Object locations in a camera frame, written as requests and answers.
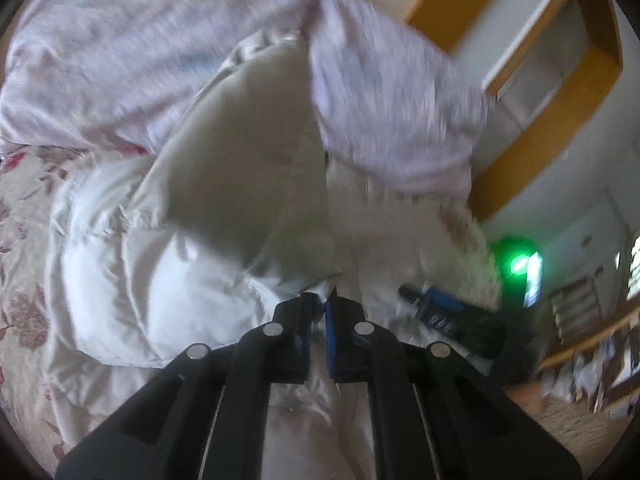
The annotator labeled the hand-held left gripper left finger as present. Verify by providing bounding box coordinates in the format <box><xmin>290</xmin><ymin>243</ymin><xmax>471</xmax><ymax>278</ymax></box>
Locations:
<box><xmin>55</xmin><ymin>292</ymin><xmax>322</xmax><ymax>480</ymax></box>

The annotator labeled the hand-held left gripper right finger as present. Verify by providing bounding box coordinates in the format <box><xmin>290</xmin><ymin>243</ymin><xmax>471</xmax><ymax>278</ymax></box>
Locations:
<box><xmin>325</xmin><ymin>288</ymin><xmax>584</xmax><ymax>480</ymax></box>

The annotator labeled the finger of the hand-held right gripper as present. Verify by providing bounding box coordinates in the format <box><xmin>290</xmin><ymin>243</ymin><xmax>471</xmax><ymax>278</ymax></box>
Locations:
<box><xmin>398</xmin><ymin>284</ymin><xmax>506</xmax><ymax>361</ymax></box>

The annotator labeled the wooden shelf unit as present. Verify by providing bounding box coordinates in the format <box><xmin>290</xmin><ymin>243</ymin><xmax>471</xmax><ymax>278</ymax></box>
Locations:
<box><xmin>540</xmin><ymin>275</ymin><xmax>640</xmax><ymax>413</ymax></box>

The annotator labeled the floral bed sheet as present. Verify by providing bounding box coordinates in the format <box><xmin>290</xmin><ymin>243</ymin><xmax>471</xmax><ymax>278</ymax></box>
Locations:
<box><xmin>0</xmin><ymin>142</ymin><xmax>151</xmax><ymax>476</ymax></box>

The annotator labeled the lilac striped pillowcase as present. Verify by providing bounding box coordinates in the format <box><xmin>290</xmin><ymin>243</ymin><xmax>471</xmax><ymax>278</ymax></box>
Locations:
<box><xmin>0</xmin><ymin>0</ymin><xmax>493</xmax><ymax>196</ymax></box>

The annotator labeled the yellow wooden wall shelf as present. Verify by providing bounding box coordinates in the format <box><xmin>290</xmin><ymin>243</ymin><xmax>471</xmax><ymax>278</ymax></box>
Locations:
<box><xmin>405</xmin><ymin>0</ymin><xmax>623</xmax><ymax>222</ymax></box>

